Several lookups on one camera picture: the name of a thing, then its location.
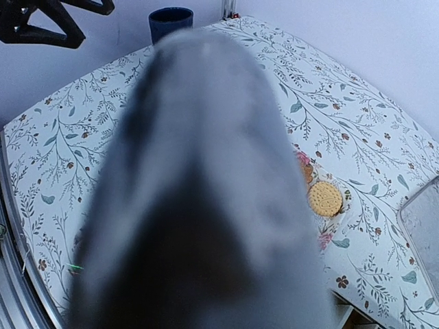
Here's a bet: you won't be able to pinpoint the metal tin lid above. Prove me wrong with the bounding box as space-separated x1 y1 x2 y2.
397 178 438 303

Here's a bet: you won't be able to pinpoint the floral cookie tray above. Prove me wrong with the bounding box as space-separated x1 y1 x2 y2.
295 150 352 252

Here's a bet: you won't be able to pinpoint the metal divided cookie tin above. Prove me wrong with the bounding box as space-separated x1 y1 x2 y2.
333 294 381 329

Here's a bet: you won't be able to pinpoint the dark blue cup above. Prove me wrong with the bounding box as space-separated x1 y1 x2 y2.
148 7 193 45

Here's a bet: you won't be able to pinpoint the round tan cookie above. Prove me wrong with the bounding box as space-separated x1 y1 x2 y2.
308 182 343 217

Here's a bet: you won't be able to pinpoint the left aluminium frame post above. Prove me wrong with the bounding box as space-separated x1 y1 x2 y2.
222 0 239 20

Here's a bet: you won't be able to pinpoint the floral tablecloth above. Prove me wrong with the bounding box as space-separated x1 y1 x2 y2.
2 16 438 328

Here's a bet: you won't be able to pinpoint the metal serving tongs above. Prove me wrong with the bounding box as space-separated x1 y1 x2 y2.
67 29 336 328

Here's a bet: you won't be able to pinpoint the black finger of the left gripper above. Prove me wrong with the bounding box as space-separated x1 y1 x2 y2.
86 0 115 16
1 1 85 49

